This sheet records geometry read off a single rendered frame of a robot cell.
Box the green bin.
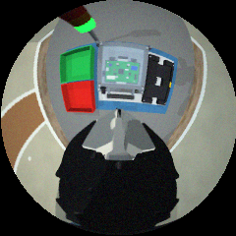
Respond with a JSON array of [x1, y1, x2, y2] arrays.
[[60, 45, 95, 84]]

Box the red bin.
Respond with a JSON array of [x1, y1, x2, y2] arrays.
[[61, 81, 96, 113]]

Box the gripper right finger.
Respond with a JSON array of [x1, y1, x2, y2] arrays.
[[119, 109, 179, 179]]

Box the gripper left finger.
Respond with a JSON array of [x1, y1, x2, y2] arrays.
[[55, 108, 119, 178]]

